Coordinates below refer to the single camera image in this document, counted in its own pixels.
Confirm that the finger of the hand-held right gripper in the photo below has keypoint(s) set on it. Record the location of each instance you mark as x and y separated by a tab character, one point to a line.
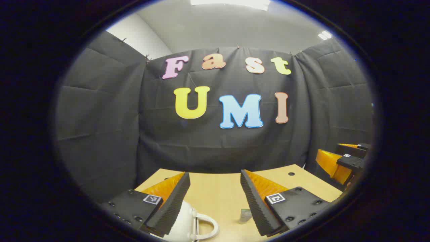
352	150
351	162

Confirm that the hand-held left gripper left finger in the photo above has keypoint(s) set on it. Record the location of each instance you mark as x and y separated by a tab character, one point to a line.
171	205

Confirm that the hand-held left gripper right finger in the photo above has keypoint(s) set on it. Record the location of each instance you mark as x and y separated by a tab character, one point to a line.
255	208

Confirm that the white hard-shell suitcase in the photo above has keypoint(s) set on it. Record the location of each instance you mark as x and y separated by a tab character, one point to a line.
183	222

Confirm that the black backdrop cloth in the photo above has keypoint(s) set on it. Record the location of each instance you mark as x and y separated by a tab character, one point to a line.
218	151

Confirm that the small ceiling light panel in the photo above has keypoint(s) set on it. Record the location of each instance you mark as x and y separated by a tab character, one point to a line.
325	35

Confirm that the large ceiling light panel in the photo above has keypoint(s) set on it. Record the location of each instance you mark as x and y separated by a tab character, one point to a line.
231	3

